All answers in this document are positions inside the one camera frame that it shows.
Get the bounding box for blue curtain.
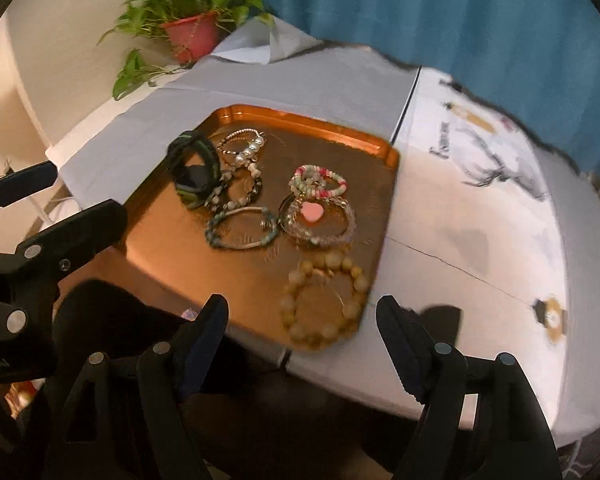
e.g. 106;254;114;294
200;0;600;176

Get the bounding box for teal bead bracelet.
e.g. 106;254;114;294
204;206;281;251

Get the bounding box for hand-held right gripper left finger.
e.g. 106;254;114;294
42;293;230;480

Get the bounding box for pink green bead bracelet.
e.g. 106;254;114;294
288;163;348;200

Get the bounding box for dark plaid cloth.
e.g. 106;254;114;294
555;430;600;480

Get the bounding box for clear bead pink heart bracelet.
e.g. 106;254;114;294
279;196;357;248

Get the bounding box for green plant in red pot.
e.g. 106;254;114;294
97;0;276;102

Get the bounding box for silver crystal bracelet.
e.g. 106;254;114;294
216;128;266;158

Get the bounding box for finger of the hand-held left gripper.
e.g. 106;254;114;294
0;161;59;233
0;199;129;334

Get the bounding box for black white bead bracelet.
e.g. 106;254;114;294
205;162;263;213

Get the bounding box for black green smart watch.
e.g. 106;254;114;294
167;130;222;210

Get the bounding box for amber bead bracelet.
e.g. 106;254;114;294
278;252;370;347

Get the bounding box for grey white printed tablecloth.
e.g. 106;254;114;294
57;15;600;446

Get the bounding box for copper metal tray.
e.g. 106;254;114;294
115;104;401;356

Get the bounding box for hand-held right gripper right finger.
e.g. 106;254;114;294
376;295;563;480

